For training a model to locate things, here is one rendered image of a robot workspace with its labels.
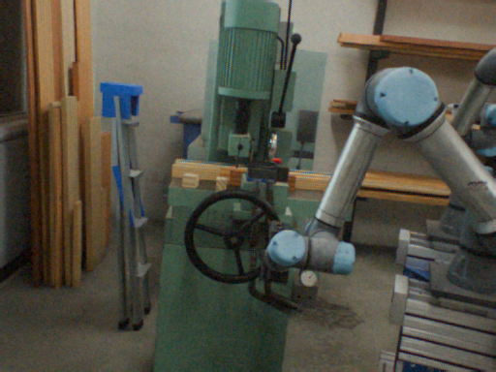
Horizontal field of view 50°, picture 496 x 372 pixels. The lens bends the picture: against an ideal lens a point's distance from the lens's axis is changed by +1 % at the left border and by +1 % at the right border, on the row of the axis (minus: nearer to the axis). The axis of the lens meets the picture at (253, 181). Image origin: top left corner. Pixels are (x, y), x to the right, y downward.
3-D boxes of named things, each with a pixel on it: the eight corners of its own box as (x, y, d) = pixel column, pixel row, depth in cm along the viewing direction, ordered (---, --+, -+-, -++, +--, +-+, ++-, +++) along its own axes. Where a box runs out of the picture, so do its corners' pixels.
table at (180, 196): (163, 213, 161) (164, 194, 160) (172, 190, 191) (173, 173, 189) (358, 231, 165) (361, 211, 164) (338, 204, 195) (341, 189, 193)
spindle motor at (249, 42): (217, 96, 171) (226, -6, 164) (218, 93, 188) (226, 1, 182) (271, 102, 172) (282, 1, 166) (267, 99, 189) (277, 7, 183)
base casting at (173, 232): (161, 243, 173) (163, 216, 171) (177, 200, 229) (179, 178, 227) (297, 255, 176) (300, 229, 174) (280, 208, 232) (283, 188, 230)
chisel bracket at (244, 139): (228, 160, 179) (230, 135, 178) (228, 153, 193) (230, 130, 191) (249, 162, 180) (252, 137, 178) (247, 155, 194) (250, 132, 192)
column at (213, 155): (202, 194, 205) (219, -1, 190) (204, 182, 227) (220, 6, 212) (260, 200, 207) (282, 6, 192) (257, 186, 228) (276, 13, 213)
